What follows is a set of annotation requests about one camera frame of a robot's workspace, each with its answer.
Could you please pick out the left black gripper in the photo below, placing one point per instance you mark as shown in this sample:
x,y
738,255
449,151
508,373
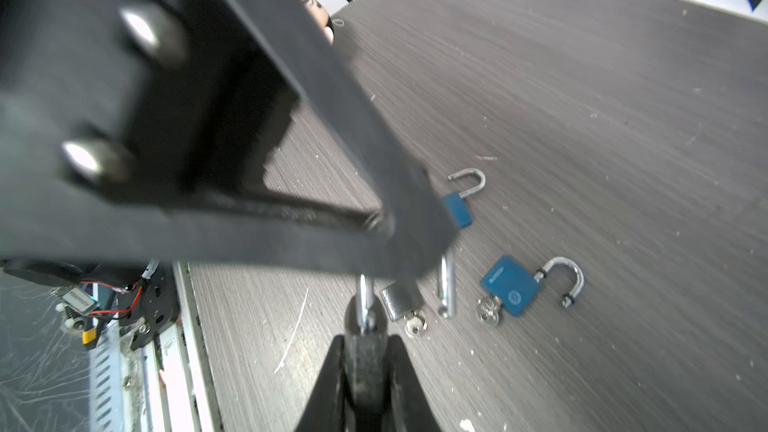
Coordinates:
x,y
140,129

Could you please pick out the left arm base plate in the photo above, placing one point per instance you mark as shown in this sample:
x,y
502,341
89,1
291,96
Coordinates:
x,y
155,311

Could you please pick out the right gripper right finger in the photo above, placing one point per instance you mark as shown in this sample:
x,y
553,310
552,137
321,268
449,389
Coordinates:
x,y
407,407

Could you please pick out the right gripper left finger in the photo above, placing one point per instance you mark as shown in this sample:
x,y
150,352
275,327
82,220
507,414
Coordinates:
x,y
325,408

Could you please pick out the blue padlock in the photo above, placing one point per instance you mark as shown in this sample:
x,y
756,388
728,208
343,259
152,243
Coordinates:
x,y
512,288
455,201

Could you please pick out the white slotted cable duct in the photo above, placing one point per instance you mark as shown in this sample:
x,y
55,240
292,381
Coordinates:
x,y
106,408

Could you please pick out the plush doll striped shirt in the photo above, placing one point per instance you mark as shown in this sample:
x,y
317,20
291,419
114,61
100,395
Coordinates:
x,y
321,17

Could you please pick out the left blue padlock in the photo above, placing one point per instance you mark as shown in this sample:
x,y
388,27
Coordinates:
x,y
455,201

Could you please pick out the black padlock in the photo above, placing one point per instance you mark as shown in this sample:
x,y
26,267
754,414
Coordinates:
x,y
365,359
403,299

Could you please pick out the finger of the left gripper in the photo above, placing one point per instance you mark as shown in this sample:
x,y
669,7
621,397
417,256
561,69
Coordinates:
x,y
305,59

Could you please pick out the right blue padlock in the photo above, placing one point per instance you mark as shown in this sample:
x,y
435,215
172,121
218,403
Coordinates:
x,y
512,288

